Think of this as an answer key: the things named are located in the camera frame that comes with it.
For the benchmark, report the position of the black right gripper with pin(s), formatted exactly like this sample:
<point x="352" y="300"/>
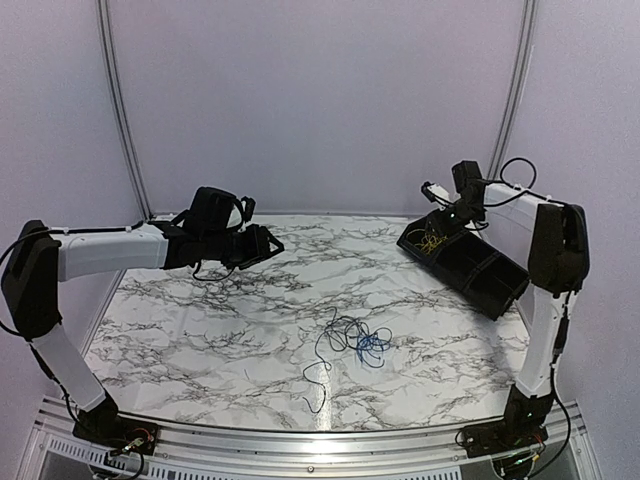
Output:
<point x="439" y="225"/>

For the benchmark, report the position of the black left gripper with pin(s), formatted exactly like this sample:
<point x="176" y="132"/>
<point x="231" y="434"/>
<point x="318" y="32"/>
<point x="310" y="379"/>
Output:
<point x="257" y="248"/>

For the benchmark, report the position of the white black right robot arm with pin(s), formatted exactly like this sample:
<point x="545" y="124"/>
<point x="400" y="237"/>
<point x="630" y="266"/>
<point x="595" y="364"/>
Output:
<point x="558" y="263"/>

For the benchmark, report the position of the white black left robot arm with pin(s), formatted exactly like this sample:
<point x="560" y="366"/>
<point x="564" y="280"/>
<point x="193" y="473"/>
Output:
<point x="217" y="226"/>

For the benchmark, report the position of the black compartment tray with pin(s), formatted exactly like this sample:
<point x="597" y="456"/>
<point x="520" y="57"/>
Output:
<point x="488" y="279"/>

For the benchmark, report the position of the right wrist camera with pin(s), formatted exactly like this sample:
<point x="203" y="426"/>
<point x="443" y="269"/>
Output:
<point x="435" y="193"/>

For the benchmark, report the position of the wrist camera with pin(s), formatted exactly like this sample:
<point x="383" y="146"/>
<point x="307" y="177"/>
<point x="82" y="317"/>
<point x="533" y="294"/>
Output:
<point x="245" y="206"/>
<point x="435" y="193"/>

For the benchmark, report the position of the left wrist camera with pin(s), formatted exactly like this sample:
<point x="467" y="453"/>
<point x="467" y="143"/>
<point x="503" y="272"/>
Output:
<point x="245" y="206"/>

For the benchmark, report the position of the aluminium right corner post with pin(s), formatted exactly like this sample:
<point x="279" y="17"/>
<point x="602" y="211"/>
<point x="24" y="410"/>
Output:
<point x="516" y="86"/>

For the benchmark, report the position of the aluminium corner post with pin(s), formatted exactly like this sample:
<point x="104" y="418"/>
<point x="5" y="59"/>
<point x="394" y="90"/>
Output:
<point x="516" y="86"/>
<point x="123" y="127"/>

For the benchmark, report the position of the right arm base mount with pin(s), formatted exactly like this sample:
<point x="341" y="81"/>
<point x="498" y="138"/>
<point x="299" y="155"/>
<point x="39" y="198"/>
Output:
<point x="505" y="432"/>

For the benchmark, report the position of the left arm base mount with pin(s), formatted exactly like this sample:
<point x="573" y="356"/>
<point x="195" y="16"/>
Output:
<point x="115" y="430"/>

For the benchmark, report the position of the aluminium left corner post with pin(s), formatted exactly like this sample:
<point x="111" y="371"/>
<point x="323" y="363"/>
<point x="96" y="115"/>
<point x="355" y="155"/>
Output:
<point x="123" y="127"/>

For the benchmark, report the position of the aluminium front table frame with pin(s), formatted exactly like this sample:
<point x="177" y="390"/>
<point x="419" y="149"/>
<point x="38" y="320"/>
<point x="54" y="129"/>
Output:
<point x="192" y="451"/>

